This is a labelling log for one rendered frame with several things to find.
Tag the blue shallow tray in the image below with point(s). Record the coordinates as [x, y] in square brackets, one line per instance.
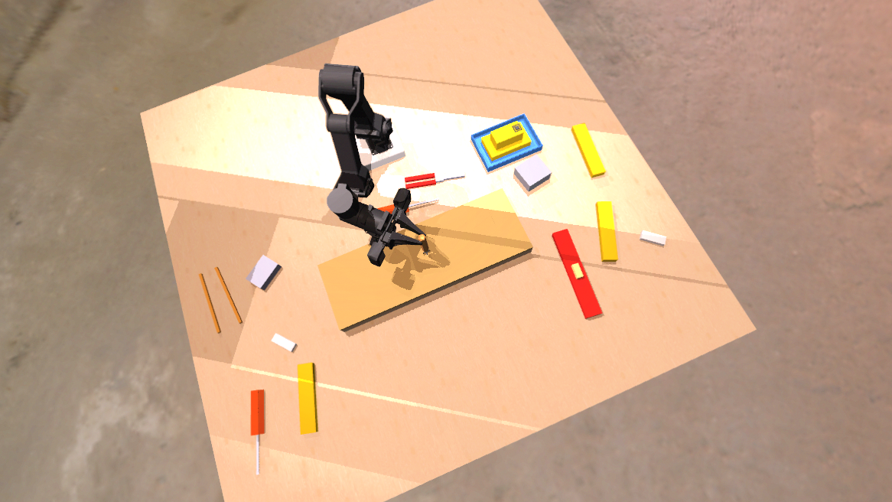
[536, 144]

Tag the white rectangular bar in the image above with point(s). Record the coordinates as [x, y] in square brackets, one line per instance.
[653, 238]
[284, 342]

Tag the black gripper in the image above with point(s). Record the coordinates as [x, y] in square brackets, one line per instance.
[379, 222]

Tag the pale yellow panel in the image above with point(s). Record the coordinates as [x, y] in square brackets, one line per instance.
[463, 242]

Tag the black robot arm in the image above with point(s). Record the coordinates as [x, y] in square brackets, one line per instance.
[346, 84]

